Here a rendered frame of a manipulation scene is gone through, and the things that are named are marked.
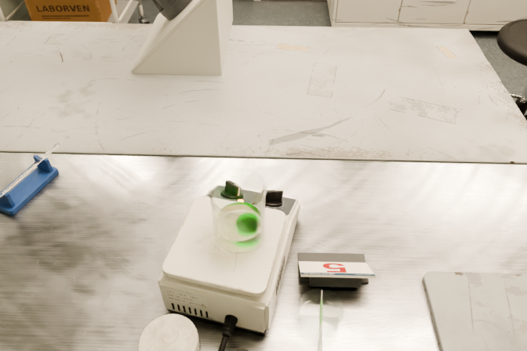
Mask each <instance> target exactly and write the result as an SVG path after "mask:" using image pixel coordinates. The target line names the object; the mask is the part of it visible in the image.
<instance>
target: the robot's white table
mask: <svg viewBox="0 0 527 351"><path fill-rule="evenodd" d="M152 25H153V24H95V23H44V22H0V153H33V154H44V153H46V152H47V151H48V150H49V149H50V148H51V147H53V146H54V145H55V144H56V143H59V144H60V145H59V146H58V147H57V148H56V149H55V150H54V151H53V152H52V153H51V154H102V155H136V156H170V157H239V158H273V159H307V160H342V161H410V162H445V163H479V164H513V165H527V121H526V119H525V117H524V116H523V114H522V113H521V111H520V110H519V108H518V106H517V105H516V103H515V102H514V101H513V99H512V97H511V95H510V94H509V92H508V91H507V90H506V88H505V87H504V85H503V83H502V81H501V80H500V78H499V77H498V75H497V74H496V72H495V71H494V70H493V68H492V66H491V64H490V63H489V62H488V60H487V59H486V57H485V55H484V53H483V52H482V51H481V49H480V47H479V46H478V44H477V42H476V41H475V40H474V38H473V36H472V35H471V33H470V32H469V30H468V29H446V28H396V27H296V26H239V25H232V26H231V33H230V37H229V42H228V46H227V53H226V57H225V61H224V69H223V73H222V76H220V75H184V74H134V73H132V72H131V70H132V68H133V65H134V63H135V62H136V58H137V57H138V55H139V53H140V50H141V49H142V47H143V45H144V42H145V40H146V38H147V36H148V34H149V32H150V30H151V28H152Z"/></svg>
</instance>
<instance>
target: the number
mask: <svg viewBox="0 0 527 351"><path fill-rule="evenodd" d="M301 267H302V271H303V272H307V273H371V272H370V270H369V269H368V267H367V266H366V264H363V263H327V262H301Z"/></svg>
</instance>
